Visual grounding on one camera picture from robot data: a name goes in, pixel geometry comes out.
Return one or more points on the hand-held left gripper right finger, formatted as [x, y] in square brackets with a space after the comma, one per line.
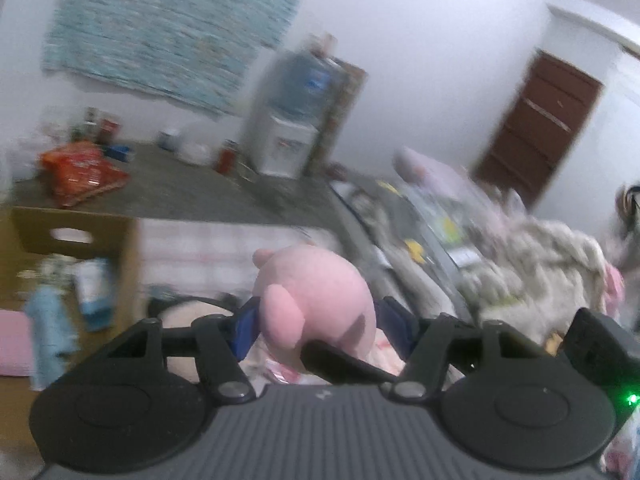
[395, 326]

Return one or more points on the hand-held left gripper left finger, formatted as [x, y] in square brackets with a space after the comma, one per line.
[247, 328]

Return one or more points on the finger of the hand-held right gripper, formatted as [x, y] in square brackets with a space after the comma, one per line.
[340, 365]

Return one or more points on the pink plush toy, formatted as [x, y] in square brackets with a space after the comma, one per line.
[320, 290]

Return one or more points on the brown cardboard box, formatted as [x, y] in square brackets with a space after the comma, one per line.
[35, 232]

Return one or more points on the large black-haired plush doll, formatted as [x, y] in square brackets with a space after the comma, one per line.
[200, 311]

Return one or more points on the white fluffy blanket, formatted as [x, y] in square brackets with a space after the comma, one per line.
[540, 270]

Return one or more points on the grey folded bedding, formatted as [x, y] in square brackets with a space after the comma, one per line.
[400, 230]

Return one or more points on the clear plastic bags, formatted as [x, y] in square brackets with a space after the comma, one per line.
[435, 175]

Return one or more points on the white and blue packet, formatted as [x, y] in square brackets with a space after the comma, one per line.
[94, 292]

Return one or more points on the red thermos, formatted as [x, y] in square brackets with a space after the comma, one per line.
[226, 156]

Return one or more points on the white water dispenser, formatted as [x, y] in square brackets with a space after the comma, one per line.
[280, 150]

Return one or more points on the white plastic bag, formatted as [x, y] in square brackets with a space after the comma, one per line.
[195, 151]

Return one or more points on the white and blue cup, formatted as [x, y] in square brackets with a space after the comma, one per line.
[168, 140]

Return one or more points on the camouflage cloth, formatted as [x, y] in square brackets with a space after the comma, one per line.
[47, 270]

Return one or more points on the patterned leaning board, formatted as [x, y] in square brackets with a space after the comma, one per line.
[337, 120]

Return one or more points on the brown wooden door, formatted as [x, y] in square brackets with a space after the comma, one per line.
[540, 130]

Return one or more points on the orange snack bag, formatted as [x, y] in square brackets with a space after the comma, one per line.
[80, 175]

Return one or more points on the pink towel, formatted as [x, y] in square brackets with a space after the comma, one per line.
[14, 342]

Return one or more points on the teal floral wall cloth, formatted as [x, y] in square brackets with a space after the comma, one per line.
[165, 25]

